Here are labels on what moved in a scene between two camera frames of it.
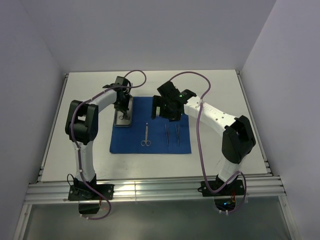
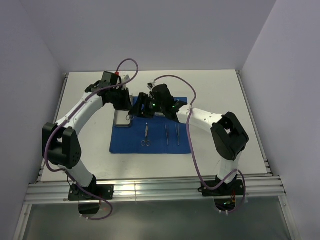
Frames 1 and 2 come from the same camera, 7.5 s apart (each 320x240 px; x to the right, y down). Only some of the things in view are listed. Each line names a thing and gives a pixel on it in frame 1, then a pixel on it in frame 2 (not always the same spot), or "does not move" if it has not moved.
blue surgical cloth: [148, 135] does not move
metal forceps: [124, 115] to [131, 117]
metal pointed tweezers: [178, 134] does not move
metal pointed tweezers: [167, 133] does not move
